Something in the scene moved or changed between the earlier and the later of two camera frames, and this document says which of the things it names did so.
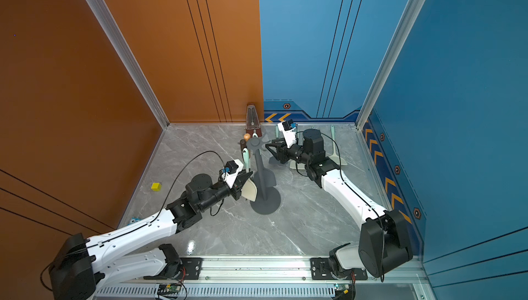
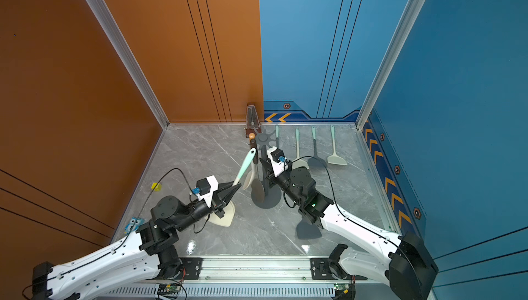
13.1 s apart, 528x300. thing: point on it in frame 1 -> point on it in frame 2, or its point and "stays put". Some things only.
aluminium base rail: x=269 y=279 stays put
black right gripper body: x=295 y=153 -> x=271 y=179
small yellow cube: x=156 y=186 stays put
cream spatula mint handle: x=335 y=157 stays put
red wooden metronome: x=252 y=122 stays put
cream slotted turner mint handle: x=249 y=189 -> x=229 y=213
